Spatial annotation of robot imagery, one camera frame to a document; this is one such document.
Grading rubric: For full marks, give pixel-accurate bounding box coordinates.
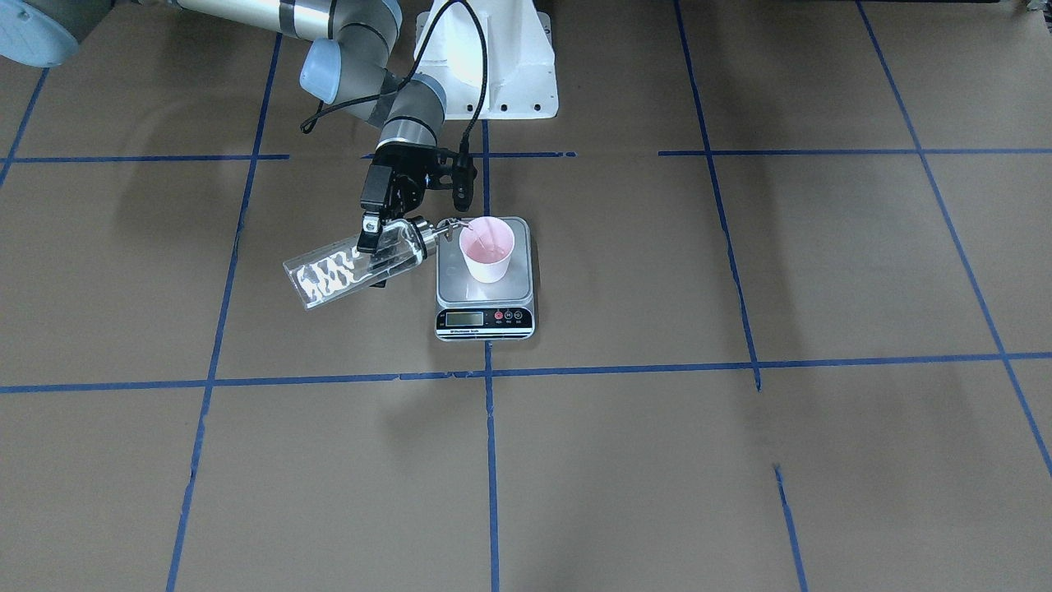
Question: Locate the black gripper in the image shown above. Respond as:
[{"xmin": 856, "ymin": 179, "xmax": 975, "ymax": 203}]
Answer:
[{"xmin": 357, "ymin": 145, "xmax": 436, "ymax": 254}]

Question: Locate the clear glass sauce bottle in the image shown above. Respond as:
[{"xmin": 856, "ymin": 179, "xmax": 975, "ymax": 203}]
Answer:
[{"xmin": 283, "ymin": 217, "xmax": 468, "ymax": 310}]

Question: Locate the pink cup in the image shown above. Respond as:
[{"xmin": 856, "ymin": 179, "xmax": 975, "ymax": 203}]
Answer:
[{"xmin": 459, "ymin": 216, "xmax": 515, "ymax": 284}]

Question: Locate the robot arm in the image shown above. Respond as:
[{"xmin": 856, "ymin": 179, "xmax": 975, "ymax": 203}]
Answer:
[{"xmin": 2, "ymin": 1, "xmax": 476, "ymax": 252}]

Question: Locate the silver kitchen scale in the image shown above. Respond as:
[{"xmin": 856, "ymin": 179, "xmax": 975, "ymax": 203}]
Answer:
[{"xmin": 434, "ymin": 216, "xmax": 538, "ymax": 341}]

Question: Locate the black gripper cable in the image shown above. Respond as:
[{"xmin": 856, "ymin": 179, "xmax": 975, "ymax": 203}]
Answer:
[{"xmin": 300, "ymin": 0, "xmax": 490, "ymax": 165}]

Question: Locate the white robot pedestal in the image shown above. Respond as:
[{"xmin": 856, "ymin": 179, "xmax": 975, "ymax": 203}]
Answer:
[{"xmin": 414, "ymin": 1, "xmax": 560, "ymax": 121}]

